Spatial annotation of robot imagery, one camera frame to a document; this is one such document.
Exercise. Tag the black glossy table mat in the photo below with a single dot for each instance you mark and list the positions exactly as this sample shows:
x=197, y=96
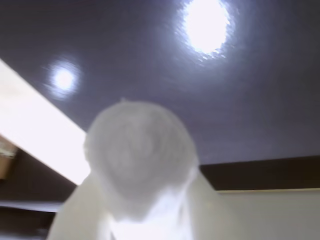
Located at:
x=150, y=62

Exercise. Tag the white gauze roll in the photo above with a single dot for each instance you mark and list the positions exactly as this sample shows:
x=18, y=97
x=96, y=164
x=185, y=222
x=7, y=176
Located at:
x=140, y=155

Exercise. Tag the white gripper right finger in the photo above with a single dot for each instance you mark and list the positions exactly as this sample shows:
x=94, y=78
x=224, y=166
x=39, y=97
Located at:
x=205, y=215

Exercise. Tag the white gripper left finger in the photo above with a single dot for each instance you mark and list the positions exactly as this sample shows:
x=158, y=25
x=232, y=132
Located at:
x=82, y=212

